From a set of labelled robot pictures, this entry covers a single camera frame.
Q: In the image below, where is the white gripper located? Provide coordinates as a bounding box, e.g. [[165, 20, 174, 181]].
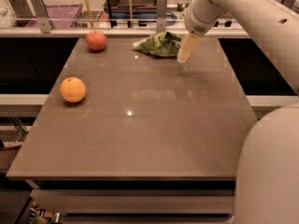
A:
[[177, 4, 219, 63]]

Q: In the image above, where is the green jalapeno chip bag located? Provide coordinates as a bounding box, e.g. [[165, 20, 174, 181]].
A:
[[133, 32, 182, 58]]

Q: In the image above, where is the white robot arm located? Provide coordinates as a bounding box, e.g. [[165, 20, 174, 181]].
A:
[[178, 0, 299, 224]]

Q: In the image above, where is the red apple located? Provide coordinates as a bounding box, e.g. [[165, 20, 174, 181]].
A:
[[85, 31, 107, 51]]

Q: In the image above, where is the orange fruit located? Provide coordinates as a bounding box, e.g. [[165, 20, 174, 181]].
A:
[[60, 77, 86, 103]]

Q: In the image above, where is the purple plastic crate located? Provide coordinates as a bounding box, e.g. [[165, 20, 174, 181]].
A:
[[26, 4, 83, 29]]

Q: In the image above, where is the grey metal rail post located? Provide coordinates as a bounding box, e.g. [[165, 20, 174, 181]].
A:
[[30, 0, 52, 34], [156, 0, 167, 33]]

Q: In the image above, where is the grey metal rail post left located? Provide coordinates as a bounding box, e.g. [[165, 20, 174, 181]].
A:
[[30, 0, 52, 34]]

